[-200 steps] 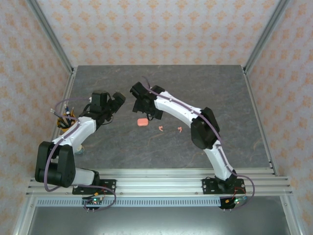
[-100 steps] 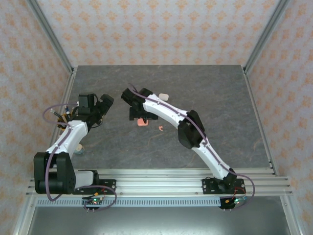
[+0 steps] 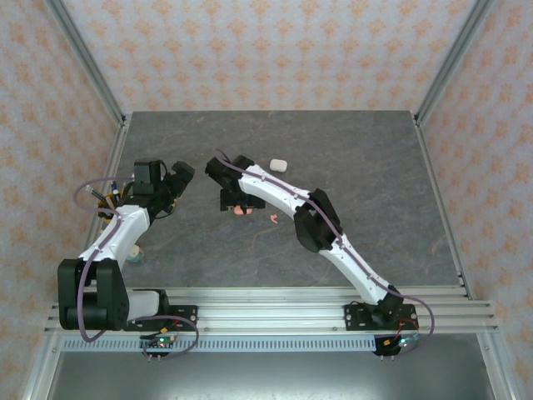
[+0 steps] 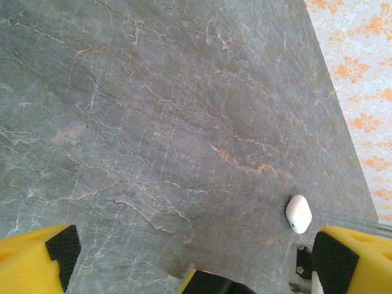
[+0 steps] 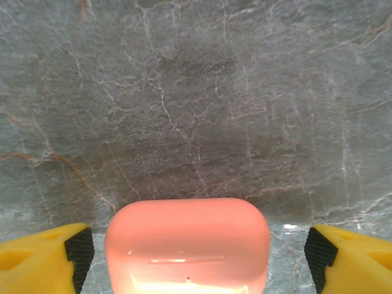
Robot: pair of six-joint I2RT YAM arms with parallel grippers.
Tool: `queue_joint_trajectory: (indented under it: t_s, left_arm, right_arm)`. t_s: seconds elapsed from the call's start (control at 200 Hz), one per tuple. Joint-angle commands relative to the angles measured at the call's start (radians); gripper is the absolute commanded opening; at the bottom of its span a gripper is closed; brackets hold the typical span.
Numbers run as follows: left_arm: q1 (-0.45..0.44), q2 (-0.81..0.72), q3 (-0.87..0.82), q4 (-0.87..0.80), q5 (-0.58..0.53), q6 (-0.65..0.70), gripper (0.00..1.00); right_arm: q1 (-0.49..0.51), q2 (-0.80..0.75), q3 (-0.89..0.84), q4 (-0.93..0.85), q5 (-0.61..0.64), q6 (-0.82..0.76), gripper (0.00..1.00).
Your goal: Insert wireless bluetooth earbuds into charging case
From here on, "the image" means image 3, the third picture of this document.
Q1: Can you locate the yellow pencil cup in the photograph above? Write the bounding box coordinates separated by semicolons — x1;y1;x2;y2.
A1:
96;192;122;220

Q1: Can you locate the grey sheet metal panel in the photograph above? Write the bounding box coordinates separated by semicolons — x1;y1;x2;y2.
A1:
43;352;495;400

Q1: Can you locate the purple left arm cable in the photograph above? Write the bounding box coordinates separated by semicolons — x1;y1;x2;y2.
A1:
73;177;200;362

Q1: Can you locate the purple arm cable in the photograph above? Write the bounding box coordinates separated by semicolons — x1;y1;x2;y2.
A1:
73;177;200;362
215;148;437;360

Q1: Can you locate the aluminium table side rail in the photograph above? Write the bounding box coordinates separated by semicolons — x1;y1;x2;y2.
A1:
412;112;475;301
64;112;133;302

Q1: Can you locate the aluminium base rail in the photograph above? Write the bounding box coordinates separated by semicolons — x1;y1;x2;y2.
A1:
43;285;501;335

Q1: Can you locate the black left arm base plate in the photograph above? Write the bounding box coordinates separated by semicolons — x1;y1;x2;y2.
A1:
124;304;199;333

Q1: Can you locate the aluminium corner post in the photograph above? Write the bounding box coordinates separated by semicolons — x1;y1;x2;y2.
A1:
43;0;128;128
414;0;499;126

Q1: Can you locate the slotted grey cable duct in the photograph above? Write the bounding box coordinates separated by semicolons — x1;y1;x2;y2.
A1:
61;337;376;353

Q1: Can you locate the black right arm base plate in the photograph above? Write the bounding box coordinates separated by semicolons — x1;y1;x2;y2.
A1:
343;303;418;333

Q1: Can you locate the aluminium frame leg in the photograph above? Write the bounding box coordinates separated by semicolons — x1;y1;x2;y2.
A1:
476;332;516;400
20;332;66;400

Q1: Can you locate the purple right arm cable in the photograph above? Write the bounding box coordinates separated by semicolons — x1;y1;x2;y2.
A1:
215;148;437;360

